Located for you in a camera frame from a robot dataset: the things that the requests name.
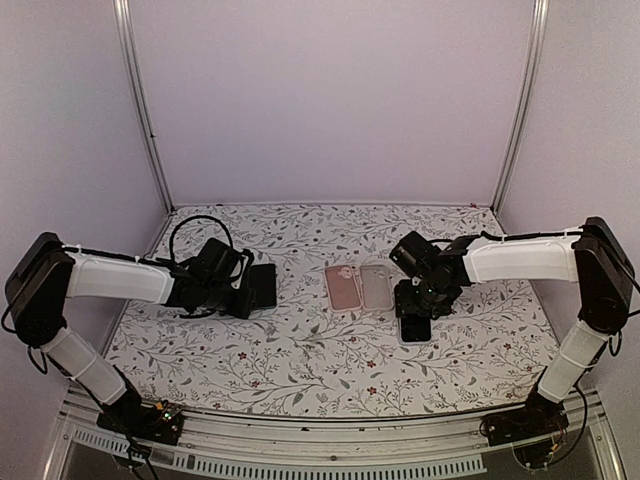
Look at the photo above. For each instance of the right aluminium frame post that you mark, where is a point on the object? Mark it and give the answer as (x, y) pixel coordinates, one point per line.
(533, 56)

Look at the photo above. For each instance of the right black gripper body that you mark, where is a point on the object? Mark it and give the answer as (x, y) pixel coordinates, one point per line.
(426, 301)

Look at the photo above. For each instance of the floral patterned table mat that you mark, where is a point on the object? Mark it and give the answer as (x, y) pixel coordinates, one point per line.
(302, 358)

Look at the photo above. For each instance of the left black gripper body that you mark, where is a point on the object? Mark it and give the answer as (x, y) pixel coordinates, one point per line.
(216, 299)

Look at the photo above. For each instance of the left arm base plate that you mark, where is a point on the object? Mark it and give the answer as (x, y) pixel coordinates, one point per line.
(143, 422)

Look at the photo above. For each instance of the clear white phone case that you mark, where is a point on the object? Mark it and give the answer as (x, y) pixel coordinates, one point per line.
(375, 287)

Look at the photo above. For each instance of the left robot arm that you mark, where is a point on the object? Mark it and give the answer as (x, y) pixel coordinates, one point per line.
(52, 272)

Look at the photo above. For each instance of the aluminium frame post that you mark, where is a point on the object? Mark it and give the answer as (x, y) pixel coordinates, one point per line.
(533, 56)
(124, 25)

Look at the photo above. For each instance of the black phone teal edge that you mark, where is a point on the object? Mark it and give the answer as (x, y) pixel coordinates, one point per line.
(262, 279)

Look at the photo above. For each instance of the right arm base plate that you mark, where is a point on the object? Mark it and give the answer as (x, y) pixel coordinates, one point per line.
(523, 423)

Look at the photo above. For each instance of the pink phone case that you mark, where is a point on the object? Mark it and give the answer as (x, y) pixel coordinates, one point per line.
(342, 288)

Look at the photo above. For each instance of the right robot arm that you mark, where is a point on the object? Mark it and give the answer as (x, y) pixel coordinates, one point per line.
(588, 255)

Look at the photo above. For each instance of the front aluminium rail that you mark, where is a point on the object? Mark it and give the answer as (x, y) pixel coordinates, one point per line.
(290, 441)

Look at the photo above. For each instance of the left aluminium frame post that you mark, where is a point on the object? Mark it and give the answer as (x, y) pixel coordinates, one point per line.
(124, 25)

